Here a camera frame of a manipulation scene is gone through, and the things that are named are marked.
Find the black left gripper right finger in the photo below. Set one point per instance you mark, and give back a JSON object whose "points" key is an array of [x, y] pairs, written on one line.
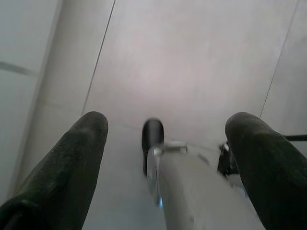
{"points": [[271, 172]]}

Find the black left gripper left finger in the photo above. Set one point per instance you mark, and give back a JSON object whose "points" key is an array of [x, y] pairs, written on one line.
{"points": [[60, 179]]}

